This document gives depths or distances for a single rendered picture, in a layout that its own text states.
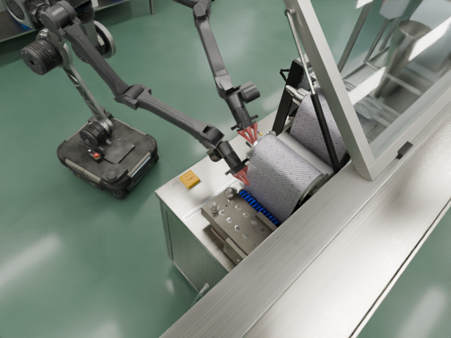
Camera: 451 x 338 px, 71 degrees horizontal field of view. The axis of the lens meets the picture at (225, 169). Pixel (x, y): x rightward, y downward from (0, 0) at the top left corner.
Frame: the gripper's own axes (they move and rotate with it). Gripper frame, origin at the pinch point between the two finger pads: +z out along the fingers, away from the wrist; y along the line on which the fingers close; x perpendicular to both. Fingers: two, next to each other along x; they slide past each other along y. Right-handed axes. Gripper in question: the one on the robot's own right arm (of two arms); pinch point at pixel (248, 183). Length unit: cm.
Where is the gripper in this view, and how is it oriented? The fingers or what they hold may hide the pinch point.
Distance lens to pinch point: 131.4
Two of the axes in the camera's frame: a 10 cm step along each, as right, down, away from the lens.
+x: 3.9, -2.2, -8.9
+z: 5.6, 8.2, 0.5
